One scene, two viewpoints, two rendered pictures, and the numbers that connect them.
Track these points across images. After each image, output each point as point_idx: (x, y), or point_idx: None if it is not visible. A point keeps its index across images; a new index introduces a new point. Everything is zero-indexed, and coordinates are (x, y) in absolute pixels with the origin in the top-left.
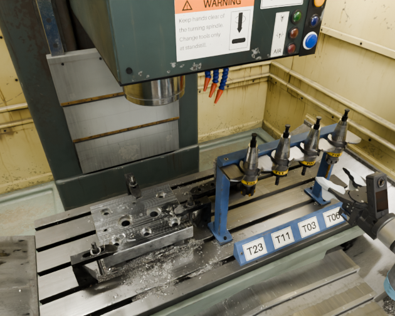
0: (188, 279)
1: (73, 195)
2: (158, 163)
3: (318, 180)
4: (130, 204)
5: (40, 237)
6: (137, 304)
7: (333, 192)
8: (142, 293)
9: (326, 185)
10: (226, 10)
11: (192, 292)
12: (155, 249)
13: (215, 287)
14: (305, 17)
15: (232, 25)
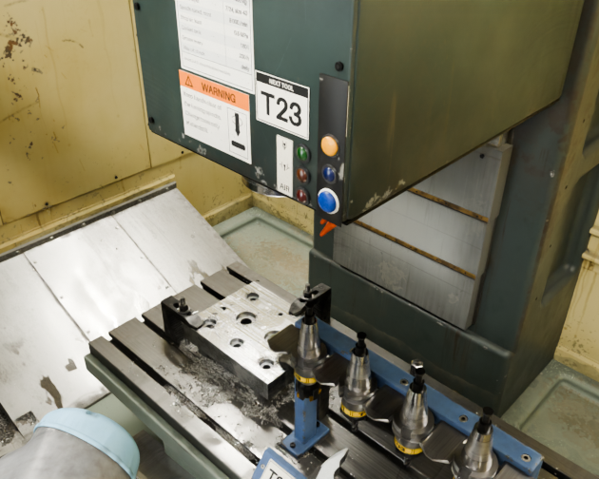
0: (206, 426)
1: (318, 280)
2: (431, 329)
3: (337, 452)
4: (275, 311)
5: (216, 276)
6: (158, 390)
7: (312, 473)
8: (174, 389)
9: (325, 462)
10: (222, 104)
11: (192, 438)
12: (228, 369)
13: (215, 467)
14: (317, 162)
15: (229, 123)
